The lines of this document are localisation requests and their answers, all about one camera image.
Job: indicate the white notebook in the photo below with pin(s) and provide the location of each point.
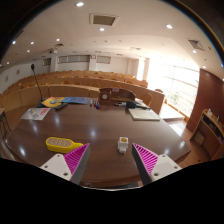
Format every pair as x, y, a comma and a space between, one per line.
144, 114

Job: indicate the ceiling projector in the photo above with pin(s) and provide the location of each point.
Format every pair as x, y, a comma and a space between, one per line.
53, 51

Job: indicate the wooden shelf unit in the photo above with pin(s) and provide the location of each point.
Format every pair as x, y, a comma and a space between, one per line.
208, 133

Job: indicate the yellow power strip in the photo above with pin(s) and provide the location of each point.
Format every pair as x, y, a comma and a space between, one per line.
60, 145

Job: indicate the wooden desk organizer with clock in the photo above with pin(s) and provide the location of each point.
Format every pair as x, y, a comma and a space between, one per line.
116, 96

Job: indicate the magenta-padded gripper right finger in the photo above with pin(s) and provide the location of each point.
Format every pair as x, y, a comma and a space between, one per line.
146, 158

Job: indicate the yellow folder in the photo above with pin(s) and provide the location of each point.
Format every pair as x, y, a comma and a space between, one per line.
51, 102

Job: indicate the small wooden side table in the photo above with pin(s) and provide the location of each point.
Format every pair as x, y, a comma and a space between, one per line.
2, 115

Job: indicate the black gooseneck desk microphone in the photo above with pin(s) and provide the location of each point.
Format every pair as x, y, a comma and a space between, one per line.
40, 103

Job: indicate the white printed paper sheet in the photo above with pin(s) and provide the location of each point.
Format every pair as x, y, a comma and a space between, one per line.
35, 114

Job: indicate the small ceiling air vent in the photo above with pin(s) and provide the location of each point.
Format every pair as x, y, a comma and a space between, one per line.
196, 44

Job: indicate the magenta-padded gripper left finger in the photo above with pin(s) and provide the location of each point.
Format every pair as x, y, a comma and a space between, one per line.
78, 156

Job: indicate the blue booklet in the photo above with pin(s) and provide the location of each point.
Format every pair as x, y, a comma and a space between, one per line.
76, 100

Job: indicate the black remote control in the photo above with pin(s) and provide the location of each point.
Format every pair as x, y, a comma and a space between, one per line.
61, 106

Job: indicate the large ceiling air vent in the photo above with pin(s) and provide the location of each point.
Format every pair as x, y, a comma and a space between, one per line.
104, 19

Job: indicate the rows of wooden auditorium seats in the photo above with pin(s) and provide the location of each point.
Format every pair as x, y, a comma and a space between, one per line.
66, 90

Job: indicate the small black box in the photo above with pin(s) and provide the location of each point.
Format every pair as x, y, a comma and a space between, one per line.
130, 104

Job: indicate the marker pen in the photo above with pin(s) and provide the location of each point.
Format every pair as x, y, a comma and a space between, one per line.
97, 105
91, 103

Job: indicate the recessed ceiling lights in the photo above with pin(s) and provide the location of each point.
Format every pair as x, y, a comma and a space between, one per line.
79, 4

